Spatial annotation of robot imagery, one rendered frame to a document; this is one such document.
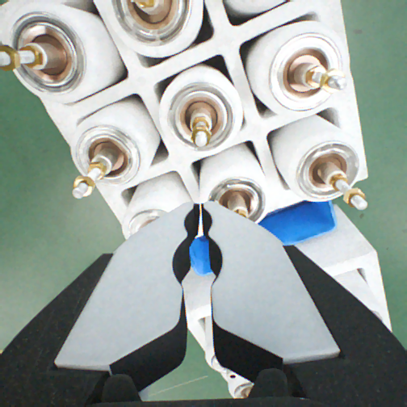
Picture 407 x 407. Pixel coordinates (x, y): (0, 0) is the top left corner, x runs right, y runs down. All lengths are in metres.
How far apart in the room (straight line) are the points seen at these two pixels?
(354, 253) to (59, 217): 0.64
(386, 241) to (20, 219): 0.89
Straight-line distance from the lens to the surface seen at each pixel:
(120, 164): 0.36
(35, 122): 0.68
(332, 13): 0.43
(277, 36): 0.34
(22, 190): 0.76
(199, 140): 0.25
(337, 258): 0.59
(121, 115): 0.36
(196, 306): 0.61
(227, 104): 0.33
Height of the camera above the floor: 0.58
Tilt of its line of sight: 61 degrees down
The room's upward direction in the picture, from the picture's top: 179 degrees clockwise
